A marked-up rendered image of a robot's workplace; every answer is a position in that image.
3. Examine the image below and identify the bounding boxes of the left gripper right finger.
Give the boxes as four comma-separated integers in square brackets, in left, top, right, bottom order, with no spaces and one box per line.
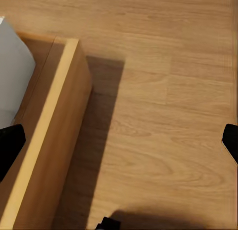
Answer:
[222,124,238,164]

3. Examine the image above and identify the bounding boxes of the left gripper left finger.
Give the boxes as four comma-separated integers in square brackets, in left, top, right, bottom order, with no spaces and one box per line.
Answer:
[0,124,26,183]

